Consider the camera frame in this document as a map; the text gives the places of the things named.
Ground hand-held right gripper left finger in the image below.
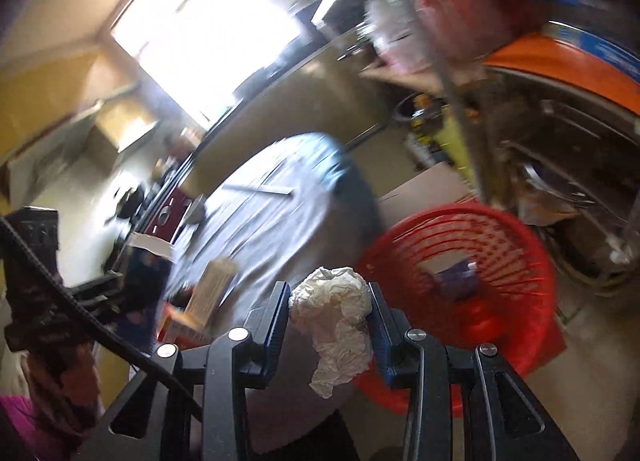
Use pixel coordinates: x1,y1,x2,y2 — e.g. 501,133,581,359
86,281,293,461

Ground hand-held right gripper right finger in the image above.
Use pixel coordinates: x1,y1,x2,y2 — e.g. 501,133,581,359
367,281,582,461

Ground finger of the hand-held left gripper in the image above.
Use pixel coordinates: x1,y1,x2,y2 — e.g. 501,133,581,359
67,275,132,327

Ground white paper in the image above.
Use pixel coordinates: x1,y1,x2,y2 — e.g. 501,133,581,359
289,266,375,399

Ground red plastic basket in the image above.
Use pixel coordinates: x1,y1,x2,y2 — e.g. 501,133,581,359
352,206,568,417

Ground person's left forearm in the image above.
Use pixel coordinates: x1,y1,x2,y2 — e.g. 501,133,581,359
21,340,104,439

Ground beige cardboard box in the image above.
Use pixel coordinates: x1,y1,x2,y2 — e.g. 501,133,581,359
159,257,237,346

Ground grey tablecloth round table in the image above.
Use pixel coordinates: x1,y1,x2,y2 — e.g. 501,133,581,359
162,134,383,444

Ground purple packet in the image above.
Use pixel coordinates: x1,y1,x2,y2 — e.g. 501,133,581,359
429,260,482,303

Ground maroon oven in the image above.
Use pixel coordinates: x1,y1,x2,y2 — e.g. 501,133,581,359
144,188,195,243

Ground white bowl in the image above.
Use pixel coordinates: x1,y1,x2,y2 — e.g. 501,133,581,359
181,194,210,228

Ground wooden chopsticks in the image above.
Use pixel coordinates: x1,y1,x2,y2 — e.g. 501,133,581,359
221,182,297,201

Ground flat brown cardboard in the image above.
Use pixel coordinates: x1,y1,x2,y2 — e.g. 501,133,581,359
376,161,482,238

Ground blue tablecloth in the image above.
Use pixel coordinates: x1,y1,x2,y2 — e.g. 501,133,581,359
300,132,383,247

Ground pink clothing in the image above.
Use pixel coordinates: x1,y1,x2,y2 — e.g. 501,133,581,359
0,380,68,461

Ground range hood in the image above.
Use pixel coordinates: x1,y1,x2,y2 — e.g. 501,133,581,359
92,100,162,154

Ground yellow bag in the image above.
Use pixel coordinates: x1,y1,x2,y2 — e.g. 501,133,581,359
439,115,478,184

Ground metal storage rack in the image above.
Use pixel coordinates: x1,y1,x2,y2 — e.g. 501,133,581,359
357,0,640,294

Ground window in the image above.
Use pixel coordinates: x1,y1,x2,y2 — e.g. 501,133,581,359
111,0,302,128

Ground white plastic bag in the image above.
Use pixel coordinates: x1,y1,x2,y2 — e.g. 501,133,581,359
364,0,427,69

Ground orange plastic basin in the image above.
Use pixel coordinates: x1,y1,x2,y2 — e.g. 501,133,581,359
481,32,640,118

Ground microwave oven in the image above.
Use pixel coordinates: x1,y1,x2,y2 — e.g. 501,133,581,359
314,0,380,36

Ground red plastic bag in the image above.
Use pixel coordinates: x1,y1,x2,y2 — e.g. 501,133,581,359
414,0,532,63

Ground black cable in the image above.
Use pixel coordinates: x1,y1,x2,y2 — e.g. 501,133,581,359
0,215,205,423

